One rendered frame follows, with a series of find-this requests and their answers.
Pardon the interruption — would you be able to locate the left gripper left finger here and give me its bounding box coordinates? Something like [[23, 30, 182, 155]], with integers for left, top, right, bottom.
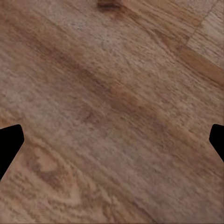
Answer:
[[0, 124, 24, 180]]

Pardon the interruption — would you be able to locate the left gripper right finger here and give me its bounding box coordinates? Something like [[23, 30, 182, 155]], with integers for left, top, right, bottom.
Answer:
[[209, 124, 224, 162]]

